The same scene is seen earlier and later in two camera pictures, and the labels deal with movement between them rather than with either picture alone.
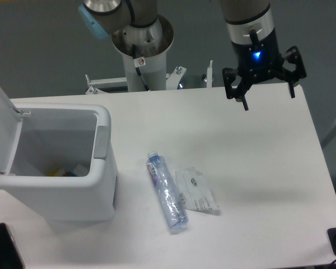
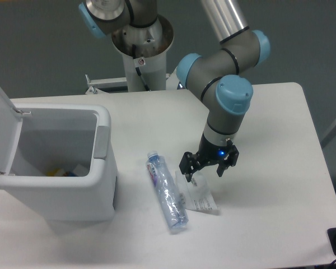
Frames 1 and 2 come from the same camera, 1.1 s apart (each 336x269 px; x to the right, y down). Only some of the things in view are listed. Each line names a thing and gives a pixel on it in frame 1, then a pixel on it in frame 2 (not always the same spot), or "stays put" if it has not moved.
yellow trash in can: (54, 172) stays put
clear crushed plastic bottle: (167, 190) stays put
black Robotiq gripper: (260, 60) → (191, 163)
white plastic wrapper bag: (196, 193) stays put
